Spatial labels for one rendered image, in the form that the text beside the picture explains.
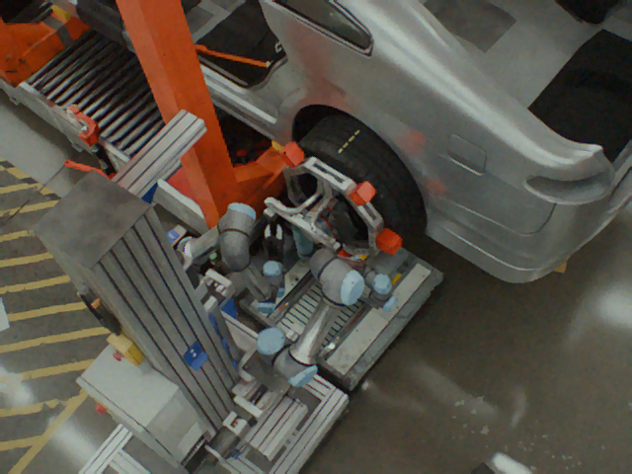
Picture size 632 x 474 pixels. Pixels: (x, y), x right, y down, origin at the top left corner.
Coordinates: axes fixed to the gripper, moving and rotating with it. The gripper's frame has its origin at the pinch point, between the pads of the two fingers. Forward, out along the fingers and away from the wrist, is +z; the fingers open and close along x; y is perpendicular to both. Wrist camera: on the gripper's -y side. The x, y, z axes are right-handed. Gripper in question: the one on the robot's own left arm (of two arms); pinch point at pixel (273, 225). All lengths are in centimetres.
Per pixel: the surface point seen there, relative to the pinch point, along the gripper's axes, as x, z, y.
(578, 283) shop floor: 157, -5, 84
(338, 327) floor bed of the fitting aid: 23, -18, 77
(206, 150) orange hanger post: -22.2, 15.6, -40.7
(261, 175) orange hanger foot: -6.1, 36.7, 8.1
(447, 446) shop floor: 71, -87, 83
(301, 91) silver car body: 21, 38, -46
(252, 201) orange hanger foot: -12.1, 26.4, 15.6
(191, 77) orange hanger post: -19, 19, -82
